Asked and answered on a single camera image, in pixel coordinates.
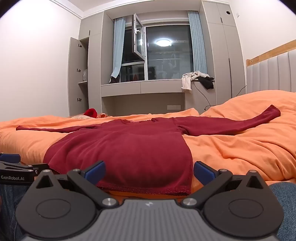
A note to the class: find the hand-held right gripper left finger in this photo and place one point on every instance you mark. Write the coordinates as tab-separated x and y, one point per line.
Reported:
96	172

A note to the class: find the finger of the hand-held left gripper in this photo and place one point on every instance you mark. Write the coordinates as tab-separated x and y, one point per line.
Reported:
25	168
9	158

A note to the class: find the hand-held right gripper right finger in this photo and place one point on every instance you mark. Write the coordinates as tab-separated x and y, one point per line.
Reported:
203	172

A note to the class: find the dark red long-sleeve shirt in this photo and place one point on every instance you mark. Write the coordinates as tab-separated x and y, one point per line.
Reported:
127	150

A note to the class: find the person's left leg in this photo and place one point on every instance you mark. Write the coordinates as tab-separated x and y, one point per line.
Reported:
9	208

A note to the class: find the person's leg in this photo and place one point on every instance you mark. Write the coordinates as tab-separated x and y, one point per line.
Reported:
9	208
286	204

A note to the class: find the orange duvet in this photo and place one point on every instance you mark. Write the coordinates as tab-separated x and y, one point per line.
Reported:
242	150

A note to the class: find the small orange fringed cloth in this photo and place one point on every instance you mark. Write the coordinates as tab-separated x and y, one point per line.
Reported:
103	115

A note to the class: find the pale pink quilted blanket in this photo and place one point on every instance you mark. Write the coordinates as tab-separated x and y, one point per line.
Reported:
78	117

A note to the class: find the red knit hat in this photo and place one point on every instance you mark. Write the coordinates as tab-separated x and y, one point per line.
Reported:
90	113

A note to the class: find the person's right leg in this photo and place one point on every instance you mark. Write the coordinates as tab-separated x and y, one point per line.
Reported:
286	204

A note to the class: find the black garment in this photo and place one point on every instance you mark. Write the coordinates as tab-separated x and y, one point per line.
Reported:
208	83

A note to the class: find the white garment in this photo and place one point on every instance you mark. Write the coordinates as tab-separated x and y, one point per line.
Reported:
186	81

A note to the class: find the grey window desk unit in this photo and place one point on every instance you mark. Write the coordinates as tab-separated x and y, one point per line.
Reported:
138	88

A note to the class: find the dark bag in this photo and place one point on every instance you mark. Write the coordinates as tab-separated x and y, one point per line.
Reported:
114	79

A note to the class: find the clear plastic bag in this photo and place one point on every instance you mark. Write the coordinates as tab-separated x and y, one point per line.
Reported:
84	75

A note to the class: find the grey wardrobe with open door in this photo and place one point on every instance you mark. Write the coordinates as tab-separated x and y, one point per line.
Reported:
94	69

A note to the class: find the grey closed wardrobe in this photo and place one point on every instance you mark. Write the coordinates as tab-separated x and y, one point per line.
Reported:
222	58

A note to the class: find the window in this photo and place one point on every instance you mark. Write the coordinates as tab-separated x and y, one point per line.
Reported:
168	58

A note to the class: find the grey padded headboard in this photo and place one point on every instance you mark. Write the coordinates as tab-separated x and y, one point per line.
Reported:
272	71

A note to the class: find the light blue curtain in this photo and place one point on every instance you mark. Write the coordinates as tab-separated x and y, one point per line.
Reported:
197	41
118	46

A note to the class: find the white wall socket plate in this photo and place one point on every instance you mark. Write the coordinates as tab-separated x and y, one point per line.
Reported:
174	107

